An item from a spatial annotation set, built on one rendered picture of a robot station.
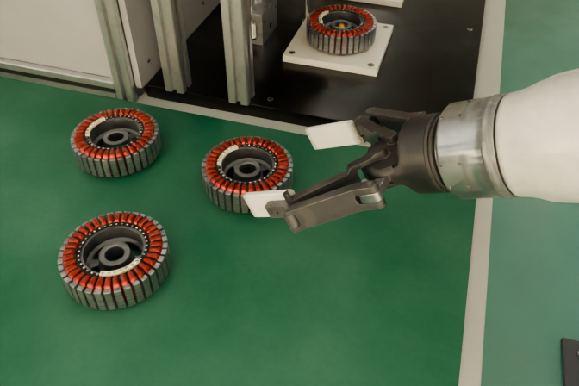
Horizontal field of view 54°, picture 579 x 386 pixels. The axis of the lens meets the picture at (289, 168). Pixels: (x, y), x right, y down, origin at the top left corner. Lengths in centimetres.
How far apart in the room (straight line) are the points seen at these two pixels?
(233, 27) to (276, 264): 32
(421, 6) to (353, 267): 61
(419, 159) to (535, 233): 131
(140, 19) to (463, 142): 52
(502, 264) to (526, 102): 124
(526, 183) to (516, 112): 6
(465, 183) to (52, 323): 42
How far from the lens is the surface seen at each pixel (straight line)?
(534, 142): 47
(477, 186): 51
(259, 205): 62
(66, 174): 79
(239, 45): 77
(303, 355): 57
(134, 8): 84
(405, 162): 53
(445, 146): 50
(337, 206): 54
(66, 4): 88
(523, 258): 174
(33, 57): 98
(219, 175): 68
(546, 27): 292
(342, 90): 85
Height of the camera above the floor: 124
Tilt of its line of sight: 42 degrees down
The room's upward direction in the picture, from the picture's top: straight up
